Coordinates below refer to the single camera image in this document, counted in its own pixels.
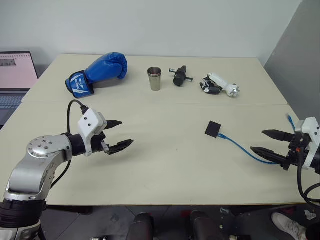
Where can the grey partition panel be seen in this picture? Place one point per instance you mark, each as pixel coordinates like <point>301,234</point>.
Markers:
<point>297,70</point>

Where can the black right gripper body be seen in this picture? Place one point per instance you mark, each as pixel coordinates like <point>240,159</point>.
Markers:
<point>296,156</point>

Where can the dark rounded shape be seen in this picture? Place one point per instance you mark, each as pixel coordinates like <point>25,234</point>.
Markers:
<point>141,226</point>
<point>203,225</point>

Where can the white and black robotic hand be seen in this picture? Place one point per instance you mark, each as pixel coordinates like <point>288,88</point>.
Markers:
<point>220,82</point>

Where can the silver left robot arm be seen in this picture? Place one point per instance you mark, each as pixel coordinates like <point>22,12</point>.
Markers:
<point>37,162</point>

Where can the white shoe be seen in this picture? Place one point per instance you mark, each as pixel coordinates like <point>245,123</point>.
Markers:
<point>287,225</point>

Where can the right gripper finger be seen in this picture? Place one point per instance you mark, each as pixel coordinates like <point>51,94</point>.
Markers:
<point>277,135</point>
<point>270,154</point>

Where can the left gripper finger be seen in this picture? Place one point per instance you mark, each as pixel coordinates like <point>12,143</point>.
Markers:
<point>113,123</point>
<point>121,145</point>

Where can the blue boxing glove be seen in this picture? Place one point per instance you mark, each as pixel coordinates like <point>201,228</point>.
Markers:
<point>102,70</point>

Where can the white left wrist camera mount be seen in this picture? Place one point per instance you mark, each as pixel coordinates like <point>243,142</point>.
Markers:
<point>90,122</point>

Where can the black cylinder tool with rod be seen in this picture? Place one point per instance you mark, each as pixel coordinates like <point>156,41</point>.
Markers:
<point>179,76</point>

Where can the small black square box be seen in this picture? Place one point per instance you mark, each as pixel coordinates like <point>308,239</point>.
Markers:
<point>213,129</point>

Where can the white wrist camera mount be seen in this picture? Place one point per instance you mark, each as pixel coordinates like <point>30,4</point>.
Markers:
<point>90,122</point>
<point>311,130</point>

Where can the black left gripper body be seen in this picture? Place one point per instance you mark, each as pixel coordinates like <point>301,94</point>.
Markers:
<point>98,145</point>

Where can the grey laptop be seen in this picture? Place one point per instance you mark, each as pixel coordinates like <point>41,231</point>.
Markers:
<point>15,75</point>

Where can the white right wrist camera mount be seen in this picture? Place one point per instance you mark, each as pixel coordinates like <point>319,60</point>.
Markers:
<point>311,130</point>

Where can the stainless steel cup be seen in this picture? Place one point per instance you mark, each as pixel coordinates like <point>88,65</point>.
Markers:
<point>154,81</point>

